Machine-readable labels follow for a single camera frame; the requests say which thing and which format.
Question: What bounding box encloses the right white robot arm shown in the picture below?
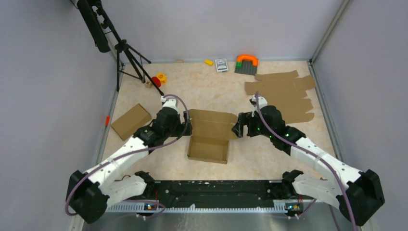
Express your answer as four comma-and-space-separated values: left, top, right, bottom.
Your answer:
232, 105, 385, 226

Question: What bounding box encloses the orange U-shaped toy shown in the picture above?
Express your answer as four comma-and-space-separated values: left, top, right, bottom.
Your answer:
236, 54, 258, 66

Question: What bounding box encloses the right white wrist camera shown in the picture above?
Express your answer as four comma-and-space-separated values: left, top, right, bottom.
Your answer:
249, 95, 268, 117

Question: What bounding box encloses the yellow toy block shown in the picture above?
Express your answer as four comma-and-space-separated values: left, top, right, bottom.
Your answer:
204, 59, 214, 66

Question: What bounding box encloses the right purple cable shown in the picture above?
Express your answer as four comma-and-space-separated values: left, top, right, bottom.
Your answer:
254, 92, 358, 231

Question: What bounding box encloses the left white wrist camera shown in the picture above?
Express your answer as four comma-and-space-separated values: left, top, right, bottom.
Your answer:
160, 96, 178, 114

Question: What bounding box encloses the stack of flat cardboard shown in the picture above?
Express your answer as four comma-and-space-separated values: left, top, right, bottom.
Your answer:
244, 70, 315, 124

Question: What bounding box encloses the playing card deck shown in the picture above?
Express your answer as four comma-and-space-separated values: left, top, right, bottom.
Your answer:
215, 59, 229, 73

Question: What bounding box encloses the small wooden cube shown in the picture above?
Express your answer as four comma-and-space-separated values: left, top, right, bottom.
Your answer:
145, 82, 153, 89

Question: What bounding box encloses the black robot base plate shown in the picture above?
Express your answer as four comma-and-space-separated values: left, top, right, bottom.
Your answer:
131, 180, 308, 209

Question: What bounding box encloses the yellow round disc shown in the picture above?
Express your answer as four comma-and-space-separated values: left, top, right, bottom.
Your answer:
156, 73, 167, 85

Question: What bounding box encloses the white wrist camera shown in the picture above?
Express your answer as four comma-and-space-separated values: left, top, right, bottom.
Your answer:
160, 96, 178, 114
249, 95, 268, 117

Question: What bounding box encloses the red round disc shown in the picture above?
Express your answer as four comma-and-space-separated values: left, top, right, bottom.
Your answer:
152, 77, 162, 87

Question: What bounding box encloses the purple cable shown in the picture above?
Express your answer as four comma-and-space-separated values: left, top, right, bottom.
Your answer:
254, 92, 358, 231
64, 94, 191, 220

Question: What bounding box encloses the orange clip on frame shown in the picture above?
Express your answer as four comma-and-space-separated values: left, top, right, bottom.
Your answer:
105, 115, 110, 127

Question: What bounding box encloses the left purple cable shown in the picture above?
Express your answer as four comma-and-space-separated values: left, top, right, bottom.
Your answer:
64, 94, 191, 220

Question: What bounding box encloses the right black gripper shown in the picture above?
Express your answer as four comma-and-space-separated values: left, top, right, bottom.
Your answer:
232, 111, 274, 138

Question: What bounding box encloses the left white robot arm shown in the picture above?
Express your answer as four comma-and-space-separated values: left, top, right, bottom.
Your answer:
64, 106, 192, 224

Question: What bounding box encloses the dark grey building plate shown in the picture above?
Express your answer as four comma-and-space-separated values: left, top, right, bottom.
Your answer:
234, 61, 257, 76

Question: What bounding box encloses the black camera tripod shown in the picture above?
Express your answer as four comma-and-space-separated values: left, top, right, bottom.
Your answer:
71, 0, 164, 96

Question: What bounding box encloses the folded brown cardboard box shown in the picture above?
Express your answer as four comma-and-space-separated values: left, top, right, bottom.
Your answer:
111, 104, 152, 141

